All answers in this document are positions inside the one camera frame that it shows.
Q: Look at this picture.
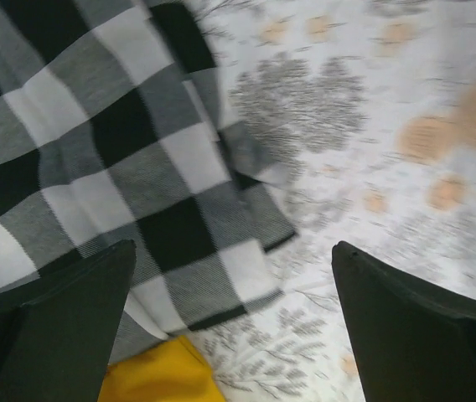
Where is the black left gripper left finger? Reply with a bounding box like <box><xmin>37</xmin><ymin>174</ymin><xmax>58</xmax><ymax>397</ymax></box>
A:
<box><xmin>0</xmin><ymin>240</ymin><xmax>136</xmax><ymax>402</ymax></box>

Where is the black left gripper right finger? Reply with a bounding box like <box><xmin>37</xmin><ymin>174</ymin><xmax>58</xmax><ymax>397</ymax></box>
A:
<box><xmin>332</xmin><ymin>241</ymin><xmax>476</xmax><ymax>402</ymax></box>

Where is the black white checkered cloth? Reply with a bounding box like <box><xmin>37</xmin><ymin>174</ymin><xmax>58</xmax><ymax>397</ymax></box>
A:
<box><xmin>0</xmin><ymin>1</ymin><xmax>295</xmax><ymax>363</ymax></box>

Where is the yellow Snoopy t-shirt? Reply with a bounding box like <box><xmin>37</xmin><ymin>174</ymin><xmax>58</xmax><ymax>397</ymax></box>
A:
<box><xmin>98</xmin><ymin>336</ymin><xmax>225</xmax><ymax>402</ymax></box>

